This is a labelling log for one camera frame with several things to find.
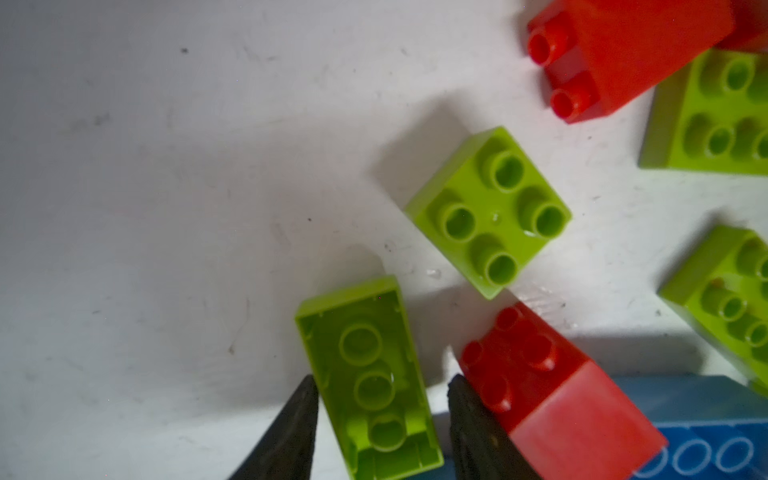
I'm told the green brick diagonal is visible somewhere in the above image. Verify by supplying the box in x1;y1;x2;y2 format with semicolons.
658;225;767;395

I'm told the red brick top left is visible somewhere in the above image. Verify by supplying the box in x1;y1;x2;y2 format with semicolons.
527;1;734;124

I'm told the small green square brick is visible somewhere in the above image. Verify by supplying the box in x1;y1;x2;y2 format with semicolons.
404;127;572;300

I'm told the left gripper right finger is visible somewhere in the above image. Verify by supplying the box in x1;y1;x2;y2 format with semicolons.
448;374;540;480

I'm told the green brick top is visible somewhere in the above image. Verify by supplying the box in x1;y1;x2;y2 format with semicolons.
638;49;767;177

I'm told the red brick top right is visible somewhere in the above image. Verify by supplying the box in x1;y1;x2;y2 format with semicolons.
715;0;768;52

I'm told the green upturned long brick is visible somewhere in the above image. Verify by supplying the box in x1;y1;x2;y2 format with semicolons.
295;275;444;479

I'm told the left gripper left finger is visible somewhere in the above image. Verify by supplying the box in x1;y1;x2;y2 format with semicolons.
230;375;319;480

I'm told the blue brick centre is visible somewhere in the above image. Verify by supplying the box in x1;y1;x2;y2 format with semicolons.
614;375;767;480

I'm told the red tall brick centre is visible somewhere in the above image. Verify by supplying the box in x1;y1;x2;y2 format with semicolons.
459;302;668;479

